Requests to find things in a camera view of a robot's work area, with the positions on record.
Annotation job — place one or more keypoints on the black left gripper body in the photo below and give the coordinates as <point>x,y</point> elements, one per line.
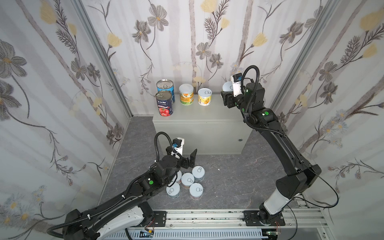
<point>184,161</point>

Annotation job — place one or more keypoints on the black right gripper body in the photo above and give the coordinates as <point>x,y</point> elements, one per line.
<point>227,98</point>

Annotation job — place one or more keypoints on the white lid can green label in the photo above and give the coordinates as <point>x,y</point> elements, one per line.
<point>227,87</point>

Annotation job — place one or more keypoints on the white lid can yellow label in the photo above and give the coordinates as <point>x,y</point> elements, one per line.
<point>204,96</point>

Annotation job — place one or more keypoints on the white lid can orange label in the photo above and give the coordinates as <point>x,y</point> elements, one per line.
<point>186,94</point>

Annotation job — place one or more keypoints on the blue label soup can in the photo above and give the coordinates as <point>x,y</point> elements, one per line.
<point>166,85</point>

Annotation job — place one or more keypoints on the dark red label can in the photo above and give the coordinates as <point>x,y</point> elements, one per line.
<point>164,103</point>

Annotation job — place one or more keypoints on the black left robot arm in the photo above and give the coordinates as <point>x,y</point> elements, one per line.
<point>87,225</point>

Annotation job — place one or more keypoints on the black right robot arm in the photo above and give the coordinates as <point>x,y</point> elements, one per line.
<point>248,96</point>

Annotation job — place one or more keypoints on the white lid can pink label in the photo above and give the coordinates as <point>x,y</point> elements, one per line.
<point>179,177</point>

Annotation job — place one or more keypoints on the white lid can blue label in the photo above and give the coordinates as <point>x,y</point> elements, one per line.
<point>198,173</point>

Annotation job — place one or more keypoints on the grey metal cabinet box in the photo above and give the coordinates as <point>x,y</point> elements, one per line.
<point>213,129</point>

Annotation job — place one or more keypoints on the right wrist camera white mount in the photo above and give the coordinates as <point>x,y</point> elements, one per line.
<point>237,84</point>

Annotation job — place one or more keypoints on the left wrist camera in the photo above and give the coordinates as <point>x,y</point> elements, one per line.
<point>177,147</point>

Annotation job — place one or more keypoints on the white ribbed cable duct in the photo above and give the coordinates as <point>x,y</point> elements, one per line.
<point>202,234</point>

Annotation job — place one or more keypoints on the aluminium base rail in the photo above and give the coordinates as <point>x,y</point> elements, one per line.
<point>296,224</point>

